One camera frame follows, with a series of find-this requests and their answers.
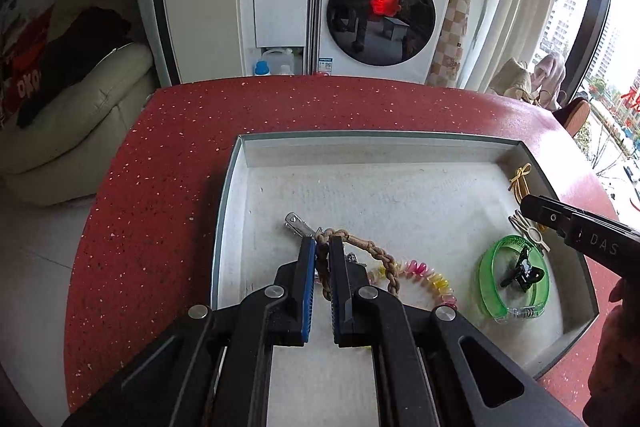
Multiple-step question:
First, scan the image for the red handled mop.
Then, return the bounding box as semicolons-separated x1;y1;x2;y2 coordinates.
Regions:
282;0;326;75

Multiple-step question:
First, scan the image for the red window decal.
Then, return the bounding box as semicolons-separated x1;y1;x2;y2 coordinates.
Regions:
620;77;640;128

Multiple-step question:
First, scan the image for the green translucent bangle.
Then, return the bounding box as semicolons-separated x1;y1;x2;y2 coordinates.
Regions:
478;234;551;323

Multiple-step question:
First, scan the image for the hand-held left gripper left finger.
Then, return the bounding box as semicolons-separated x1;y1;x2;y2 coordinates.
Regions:
62;237;317;427

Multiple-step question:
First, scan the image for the beige braided bracelet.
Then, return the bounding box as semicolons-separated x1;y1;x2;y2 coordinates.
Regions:
314;228;401;308

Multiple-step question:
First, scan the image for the person's right hand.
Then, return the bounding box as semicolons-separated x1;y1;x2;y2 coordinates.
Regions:
582;277;640;427

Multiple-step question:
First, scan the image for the silver rhinestone hair clip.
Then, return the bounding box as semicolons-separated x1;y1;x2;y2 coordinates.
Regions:
285;212;321;239

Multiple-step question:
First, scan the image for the black claw hair clip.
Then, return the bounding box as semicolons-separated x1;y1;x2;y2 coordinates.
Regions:
501;247;545;292

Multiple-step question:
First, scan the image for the cream leather sofa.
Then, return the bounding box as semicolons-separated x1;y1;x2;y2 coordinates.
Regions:
0;42;158;208

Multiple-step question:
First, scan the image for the white detergent jug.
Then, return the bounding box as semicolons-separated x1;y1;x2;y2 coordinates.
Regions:
260;48;296;76

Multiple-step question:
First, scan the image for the beige bag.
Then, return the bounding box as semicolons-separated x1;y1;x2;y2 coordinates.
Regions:
487;59;538;105

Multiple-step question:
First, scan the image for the brown wooden chair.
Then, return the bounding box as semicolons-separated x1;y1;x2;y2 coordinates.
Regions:
565;97;592;140

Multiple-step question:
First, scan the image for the checkered beige panel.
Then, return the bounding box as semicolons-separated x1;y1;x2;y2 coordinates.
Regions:
426;0;472;88

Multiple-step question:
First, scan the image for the dark brown clothing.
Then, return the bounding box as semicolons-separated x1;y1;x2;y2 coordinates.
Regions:
17;7;133;128

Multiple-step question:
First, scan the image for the grey shallow cardboard box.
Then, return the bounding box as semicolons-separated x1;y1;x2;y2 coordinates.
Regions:
210;131;600;427

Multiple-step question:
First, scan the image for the yellow beaded hair tie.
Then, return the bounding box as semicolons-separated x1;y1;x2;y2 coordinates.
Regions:
507;163;533;198

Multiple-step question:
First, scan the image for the red printed clothing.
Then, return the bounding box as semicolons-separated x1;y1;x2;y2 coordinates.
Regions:
0;7;53;128

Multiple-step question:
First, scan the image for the pink yellow spiral hair tie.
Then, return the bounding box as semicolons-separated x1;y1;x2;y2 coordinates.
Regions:
367;258;458;310

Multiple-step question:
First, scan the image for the pale draped towel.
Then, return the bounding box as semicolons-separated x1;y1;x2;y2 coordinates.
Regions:
530;52;568;110

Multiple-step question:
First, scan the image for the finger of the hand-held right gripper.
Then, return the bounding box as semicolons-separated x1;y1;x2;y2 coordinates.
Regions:
520;194;573;238

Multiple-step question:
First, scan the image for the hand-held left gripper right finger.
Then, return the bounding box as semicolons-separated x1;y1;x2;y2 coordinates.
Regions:
327;237;586;427

